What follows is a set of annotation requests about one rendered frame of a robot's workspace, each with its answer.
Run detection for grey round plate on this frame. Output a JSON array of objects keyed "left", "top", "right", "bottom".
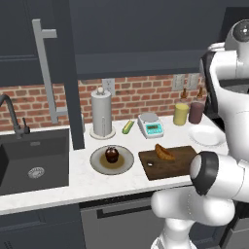
[{"left": 89, "top": 144, "right": 135, "bottom": 176}]

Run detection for dark purple jar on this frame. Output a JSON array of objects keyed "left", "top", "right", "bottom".
[{"left": 188, "top": 100, "right": 206, "bottom": 125}]

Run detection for grey wall switch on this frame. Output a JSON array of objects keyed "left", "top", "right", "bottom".
[
  {"left": 187, "top": 72, "right": 200, "bottom": 90},
  {"left": 171, "top": 73, "right": 186, "bottom": 92}
]

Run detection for brown croissant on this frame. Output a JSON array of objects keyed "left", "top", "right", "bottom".
[{"left": 154, "top": 143, "right": 176, "bottom": 161}]

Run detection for dark wooden cutting board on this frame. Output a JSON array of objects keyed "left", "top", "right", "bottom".
[{"left": 137, "top": 145, "right": 198, "bottom": 182}]

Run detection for grey wall outlet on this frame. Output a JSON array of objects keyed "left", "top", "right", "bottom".
[{"left": 101, "top": 77, "right": 117, "bottom": 93}]

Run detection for dark grey drawer unit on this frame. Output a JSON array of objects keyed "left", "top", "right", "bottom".
[{"left": 219, "top": 207, "right": 249, "bottom": 249}]

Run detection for yellow-green corn cob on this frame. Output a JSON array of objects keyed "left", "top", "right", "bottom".
[{"left": 122, "top": 119, "right": 136, "bottom": 135}]

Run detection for white round plate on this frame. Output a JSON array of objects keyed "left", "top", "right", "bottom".
[{"left": 187, "top": 124, "right": 228, "bottom": 148}]

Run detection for grey dishwasher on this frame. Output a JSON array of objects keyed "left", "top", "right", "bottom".
[{"left": 79, "top": 194, "right": 170, "bottom": 249}]

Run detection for chocolate muffin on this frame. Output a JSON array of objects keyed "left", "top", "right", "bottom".
[{"left": 104, "top": 146, "right": 120, "bottom": 164}]

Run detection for black dishwasher handle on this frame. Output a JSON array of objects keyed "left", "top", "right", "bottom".
[{"left": 95, "top": 201, "right": 154, "bottom": 220}]

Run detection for yellow jar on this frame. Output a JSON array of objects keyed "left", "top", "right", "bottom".
[{"left": 172, "top": 102, "right": 191, "bottom": 127}]

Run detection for dark wall cabinets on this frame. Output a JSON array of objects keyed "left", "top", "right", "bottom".
[{"left": 68, "top": 0, "right": 249, "bottom": 81}]

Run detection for dark grey tap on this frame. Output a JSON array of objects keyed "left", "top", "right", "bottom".
[{"left": 0, "top": 93, "right": 32, "bottom": 139}]

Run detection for dark cabinet door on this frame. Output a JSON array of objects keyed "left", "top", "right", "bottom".
[{"left": 0, "top": 0, "right": 87, "bottom": 151}]

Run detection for brown bottle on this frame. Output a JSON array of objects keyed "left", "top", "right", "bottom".
[
  {"left": 196, "top": 86, "right": 205, "bottom": 103},
  {"left": 180, "top": 88, "right": 190, "bottom": 105}
]

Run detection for black sink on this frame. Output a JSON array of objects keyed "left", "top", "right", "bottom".
[{"left": 0, "top": 127, "right": 71, "bottom": 197}]

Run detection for long grey door handle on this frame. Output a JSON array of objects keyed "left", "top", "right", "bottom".
[{"left": 31, "top": 18, "right": 69, "bottom": 125}]

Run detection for white kitchen scale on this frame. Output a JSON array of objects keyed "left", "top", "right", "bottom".
[{"left": 136, "top": 112, "right": 165, "bottom": 140}]

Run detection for grey paper towel holder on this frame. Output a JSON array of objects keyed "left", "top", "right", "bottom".
[{"left": 89, "top": 86, "right": 117, "bottom": 141}]

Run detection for dark base cabinet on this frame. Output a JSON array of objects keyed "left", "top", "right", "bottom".
[{"left": 0, "top": 203, "right": 88, "bottom": 249}]

